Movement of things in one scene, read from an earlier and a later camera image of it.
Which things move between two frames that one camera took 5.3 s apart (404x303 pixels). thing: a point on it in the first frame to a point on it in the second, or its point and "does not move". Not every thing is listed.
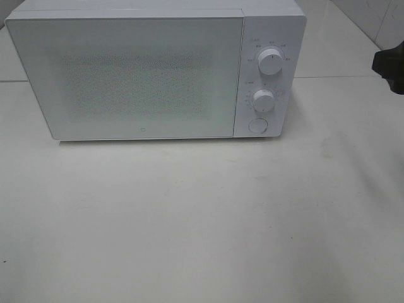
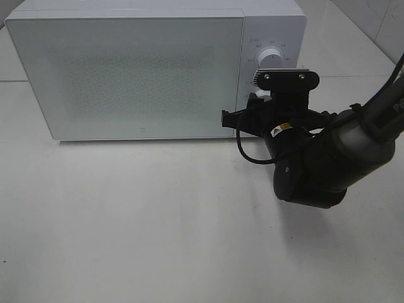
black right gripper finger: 389,63 to 283,113
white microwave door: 121,77 does not move
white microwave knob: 270,61 does not move
